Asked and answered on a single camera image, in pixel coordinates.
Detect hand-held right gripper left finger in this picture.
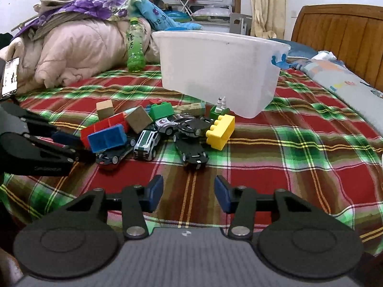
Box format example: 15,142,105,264
63,174,164,240

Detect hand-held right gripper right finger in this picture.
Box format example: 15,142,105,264
214,175,318,240

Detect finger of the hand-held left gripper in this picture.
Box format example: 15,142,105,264
0,102,86,150
0,132,96,176

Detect blue toy building block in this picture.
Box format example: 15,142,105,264
87,125,127,154

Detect yellow toy building block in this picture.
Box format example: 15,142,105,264
206,114,236,150

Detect white plastic container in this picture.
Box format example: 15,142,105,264
152,30,292,119

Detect red toy building block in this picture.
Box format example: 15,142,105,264
80,112,130,149

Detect white and green toy car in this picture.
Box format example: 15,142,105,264
133,127,161,161

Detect wooden cube block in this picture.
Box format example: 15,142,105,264
125,106,154,134
96,99,115,121

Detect black toy car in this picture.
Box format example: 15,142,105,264
176,117,214,139
95,142,136,166
174,133,209,168

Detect pink quilt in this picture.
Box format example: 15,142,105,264
6,18,162,96

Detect silver toy car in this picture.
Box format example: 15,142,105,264
155,115,186,136

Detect green toy building block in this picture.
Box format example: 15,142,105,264
149,102,175,123

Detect green block with white figure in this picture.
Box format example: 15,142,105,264
209,96,230,120

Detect beige toy crocodile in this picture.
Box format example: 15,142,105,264
175,102,206,117

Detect green tea bottle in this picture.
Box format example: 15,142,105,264
126,17,146,72

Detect purple floral blanket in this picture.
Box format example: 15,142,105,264
18,0,156,36

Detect teal blanket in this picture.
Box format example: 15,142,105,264
138,0,204,32

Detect dark blue pillow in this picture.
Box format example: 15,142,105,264
281,39,318,59

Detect blue plastic basin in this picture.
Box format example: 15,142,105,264
164,10,187,21

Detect grey box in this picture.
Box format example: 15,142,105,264
230,13,253,36

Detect white cloth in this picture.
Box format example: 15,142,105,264
311,51,344,64

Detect pillow in clear bag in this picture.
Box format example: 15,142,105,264
191,4,234,23

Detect cream curtain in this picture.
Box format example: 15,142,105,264
250,0,286,39

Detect wooden headboard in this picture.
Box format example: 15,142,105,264
291,4,383,92

